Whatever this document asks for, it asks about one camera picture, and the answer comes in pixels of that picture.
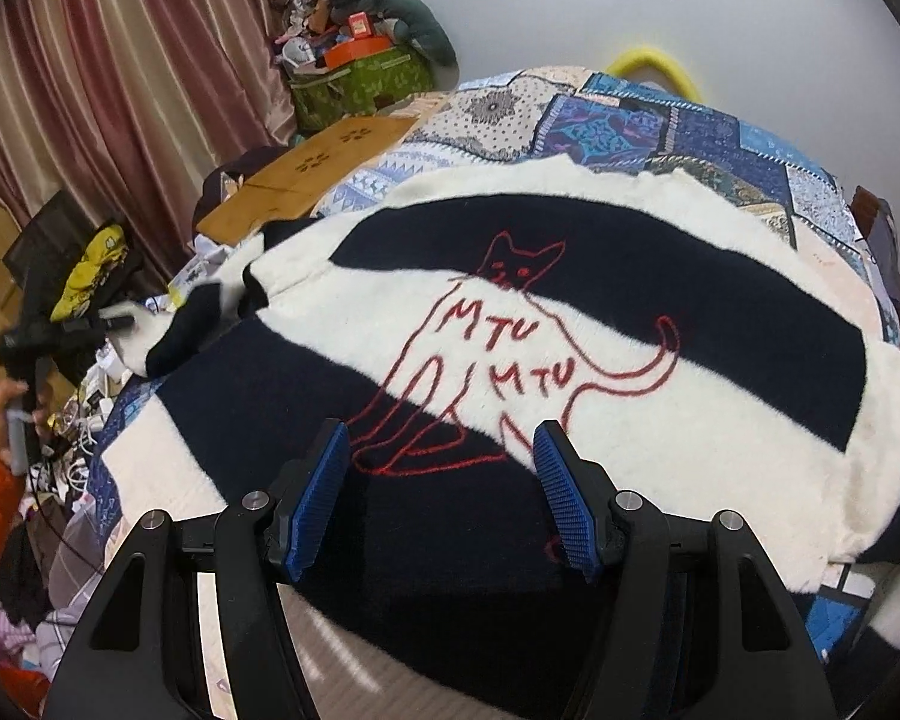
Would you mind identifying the black and white striped sweater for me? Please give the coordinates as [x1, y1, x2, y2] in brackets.
[100, 152, 900, 720]

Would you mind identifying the person's left hand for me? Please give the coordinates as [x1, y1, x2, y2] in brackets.
[0, 379, 53, 468]

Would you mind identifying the yellow garment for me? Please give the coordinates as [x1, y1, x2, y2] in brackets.
[50, 223, 130, 322]

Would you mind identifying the dark garment beside bed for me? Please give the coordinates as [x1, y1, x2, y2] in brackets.
[191, 145, 289, 226]

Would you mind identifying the wooden lap desk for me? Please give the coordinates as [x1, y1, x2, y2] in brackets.
[196, 117, 414, 245]

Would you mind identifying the striped pink curtain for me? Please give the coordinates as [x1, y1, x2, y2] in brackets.
[0, 0, 295, 275]

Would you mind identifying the orange box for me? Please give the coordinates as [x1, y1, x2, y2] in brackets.
[323, 34, 393, 70]

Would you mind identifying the green fabric storage box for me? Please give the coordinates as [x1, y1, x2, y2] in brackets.
[287, 46, 434, 133]

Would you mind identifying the blue patchwork bedspread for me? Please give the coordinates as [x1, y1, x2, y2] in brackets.
[85, 65, 900, 665]

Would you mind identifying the dark green plush toy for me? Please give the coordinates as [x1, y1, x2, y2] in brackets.
[374, 0, 457, 68]

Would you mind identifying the grey bag on floor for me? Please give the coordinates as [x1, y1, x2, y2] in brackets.
[866, 199, 900, 309]

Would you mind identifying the yellow foam tube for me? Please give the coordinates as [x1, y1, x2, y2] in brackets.
[605, 46, 704, 104]

